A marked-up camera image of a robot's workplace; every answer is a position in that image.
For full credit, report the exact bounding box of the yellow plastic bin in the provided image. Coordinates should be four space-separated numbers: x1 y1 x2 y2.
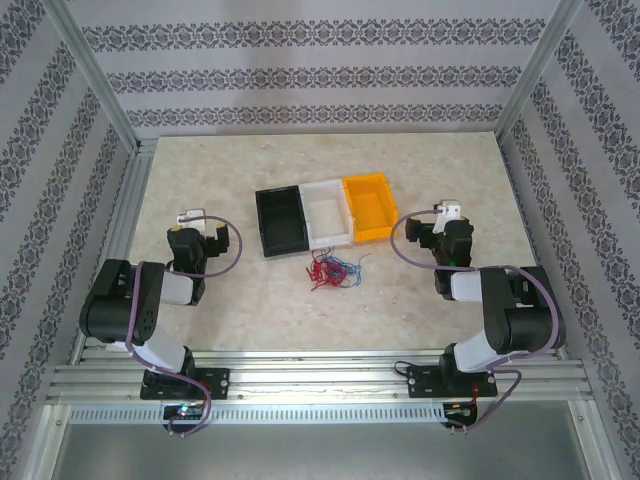
341 171 400 245

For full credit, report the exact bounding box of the black plastic bin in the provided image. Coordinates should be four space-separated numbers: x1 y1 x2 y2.
254 185 310 260

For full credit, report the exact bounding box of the light blue thin cable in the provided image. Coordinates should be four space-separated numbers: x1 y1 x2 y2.
338 250 374 290

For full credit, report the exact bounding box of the white plastic bin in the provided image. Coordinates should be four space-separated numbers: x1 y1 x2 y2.
299 178 356 251

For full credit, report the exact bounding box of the dark blue thin cable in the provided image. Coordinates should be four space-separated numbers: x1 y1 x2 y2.
318 243 352 281

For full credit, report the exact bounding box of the red thin cable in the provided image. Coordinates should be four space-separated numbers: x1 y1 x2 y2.
304 248 335 293
312 252 348 291

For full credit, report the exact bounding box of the grey metal sheet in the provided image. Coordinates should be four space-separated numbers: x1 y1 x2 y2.
47 421 594 480

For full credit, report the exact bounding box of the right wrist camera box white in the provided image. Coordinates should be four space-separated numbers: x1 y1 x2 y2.
432 199 462 236

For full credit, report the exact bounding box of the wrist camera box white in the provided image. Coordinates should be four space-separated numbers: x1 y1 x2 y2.
432 199 462 236
176 208 208 233

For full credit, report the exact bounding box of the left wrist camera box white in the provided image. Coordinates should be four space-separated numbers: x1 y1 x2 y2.
176 208 208 233

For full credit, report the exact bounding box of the aluminium side rail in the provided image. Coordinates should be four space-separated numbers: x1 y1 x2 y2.
498 133 572 362
69 139 157 364

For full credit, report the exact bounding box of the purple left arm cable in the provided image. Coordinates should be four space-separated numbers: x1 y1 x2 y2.
124 214 245 438

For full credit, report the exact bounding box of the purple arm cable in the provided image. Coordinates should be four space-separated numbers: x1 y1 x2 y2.
390 209 569 434
124 214 245 438

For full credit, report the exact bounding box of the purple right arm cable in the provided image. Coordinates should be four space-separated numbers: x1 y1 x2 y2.
390 209 569 434

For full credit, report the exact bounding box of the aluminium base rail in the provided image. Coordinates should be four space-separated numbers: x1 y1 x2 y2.
47 348 595 403

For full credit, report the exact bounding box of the slotted metal cable duct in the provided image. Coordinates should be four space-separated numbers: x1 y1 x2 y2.
66 403 447 425

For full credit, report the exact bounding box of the aluminium frame post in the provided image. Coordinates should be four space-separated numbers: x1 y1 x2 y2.
493 0 587 147
47 0 144 151

